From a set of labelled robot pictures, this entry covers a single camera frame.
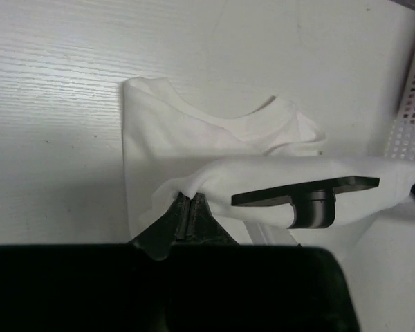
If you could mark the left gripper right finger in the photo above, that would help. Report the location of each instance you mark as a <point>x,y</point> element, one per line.
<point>256,288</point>

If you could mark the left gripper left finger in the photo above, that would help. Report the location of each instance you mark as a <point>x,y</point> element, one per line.
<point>103,287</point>

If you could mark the white t shirt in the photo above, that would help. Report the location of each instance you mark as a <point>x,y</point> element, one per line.
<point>171,148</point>

